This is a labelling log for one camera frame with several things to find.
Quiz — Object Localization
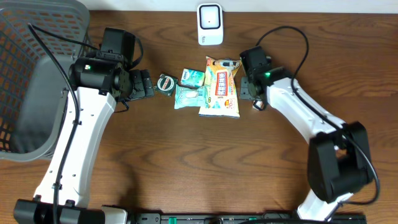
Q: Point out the left black cable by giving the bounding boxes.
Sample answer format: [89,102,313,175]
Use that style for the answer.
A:
[27,23,100,224]

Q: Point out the black cable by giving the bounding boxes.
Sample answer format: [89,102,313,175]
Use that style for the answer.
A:
[255,25,381,206]
[27,23,100,224]

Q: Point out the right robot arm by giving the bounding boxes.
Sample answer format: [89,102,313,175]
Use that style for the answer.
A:
[239,46,374,221]

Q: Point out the large beige snack bag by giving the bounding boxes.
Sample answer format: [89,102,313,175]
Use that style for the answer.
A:
[199,56,241,118]

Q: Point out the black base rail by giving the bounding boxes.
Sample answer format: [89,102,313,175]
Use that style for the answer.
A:
[130,212,368,224]

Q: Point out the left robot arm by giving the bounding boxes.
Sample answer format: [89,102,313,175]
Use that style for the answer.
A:
[14,27,154,223]

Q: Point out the dark green round-label pack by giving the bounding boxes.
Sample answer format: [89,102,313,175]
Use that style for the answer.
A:
[154,73,178,97]

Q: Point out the white barcode scanner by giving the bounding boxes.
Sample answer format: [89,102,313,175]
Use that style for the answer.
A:
[197,3,224,45]

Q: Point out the right black cable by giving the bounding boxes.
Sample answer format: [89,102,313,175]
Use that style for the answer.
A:
[255,25,381,206]

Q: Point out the teal white tissue pack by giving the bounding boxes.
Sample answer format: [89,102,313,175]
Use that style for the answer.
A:
[180,68,205,88]

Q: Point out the mint green wipes pack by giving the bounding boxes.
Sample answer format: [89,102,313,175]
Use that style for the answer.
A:
[174,85,208,110]

